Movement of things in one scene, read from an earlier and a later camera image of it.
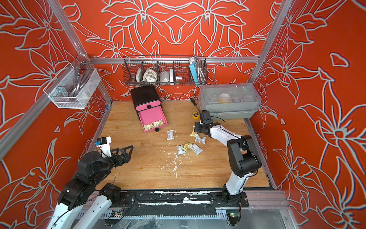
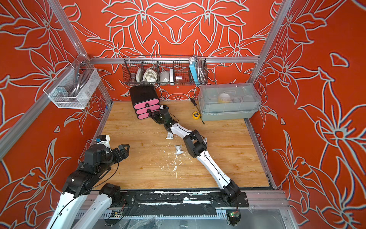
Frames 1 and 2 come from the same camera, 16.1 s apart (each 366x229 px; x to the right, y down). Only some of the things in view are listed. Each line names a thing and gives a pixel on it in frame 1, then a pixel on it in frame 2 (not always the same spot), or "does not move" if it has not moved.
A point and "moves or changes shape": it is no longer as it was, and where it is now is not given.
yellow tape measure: (196, 115) does not move
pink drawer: (152, 115) moves or changes shape
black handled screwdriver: (195, 104) does not move
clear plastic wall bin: (74, 88) does not move
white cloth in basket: (150, 76) does not move
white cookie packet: (170, 135) does not move
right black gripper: (196, 127) → (154, 117)
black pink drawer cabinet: (148, 104) moves or changes shape
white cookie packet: (180, 149) does not move
